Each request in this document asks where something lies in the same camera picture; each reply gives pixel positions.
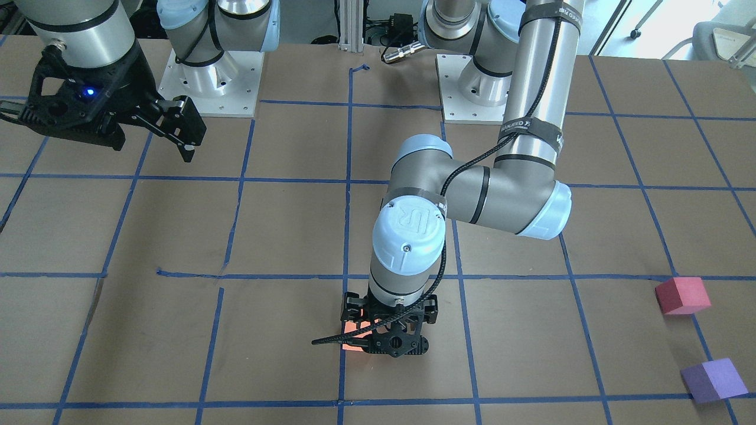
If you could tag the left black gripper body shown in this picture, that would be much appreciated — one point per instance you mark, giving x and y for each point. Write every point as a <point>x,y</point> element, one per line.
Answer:
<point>353,307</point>

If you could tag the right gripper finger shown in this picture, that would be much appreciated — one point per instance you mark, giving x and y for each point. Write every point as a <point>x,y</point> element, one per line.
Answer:
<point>177,120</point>

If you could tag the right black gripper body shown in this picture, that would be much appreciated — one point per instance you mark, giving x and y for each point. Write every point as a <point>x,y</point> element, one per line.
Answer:
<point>121,82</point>

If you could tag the orange foam cube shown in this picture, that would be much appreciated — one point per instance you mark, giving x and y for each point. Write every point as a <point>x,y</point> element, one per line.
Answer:
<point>356,318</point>

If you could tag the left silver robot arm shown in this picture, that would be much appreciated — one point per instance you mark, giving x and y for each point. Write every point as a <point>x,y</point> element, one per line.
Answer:
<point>531,47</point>

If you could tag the red foam cube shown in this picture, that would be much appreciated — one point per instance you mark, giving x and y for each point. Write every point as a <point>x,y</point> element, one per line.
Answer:
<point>682,296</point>

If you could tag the purple foam cube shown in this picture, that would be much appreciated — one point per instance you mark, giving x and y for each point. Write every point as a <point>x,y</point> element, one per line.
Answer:
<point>714,380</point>

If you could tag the grey office chair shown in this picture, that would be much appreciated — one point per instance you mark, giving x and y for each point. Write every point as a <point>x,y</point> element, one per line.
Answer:
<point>730,43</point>

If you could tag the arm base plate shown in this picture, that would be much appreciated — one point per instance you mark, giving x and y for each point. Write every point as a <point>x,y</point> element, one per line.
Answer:
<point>230,87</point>
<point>469,95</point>

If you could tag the aluminium frame post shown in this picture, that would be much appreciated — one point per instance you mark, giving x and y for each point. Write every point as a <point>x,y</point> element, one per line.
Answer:
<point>350,18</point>

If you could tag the silver cable connector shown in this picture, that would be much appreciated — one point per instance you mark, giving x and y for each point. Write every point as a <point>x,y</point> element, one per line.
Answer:
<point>402,52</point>

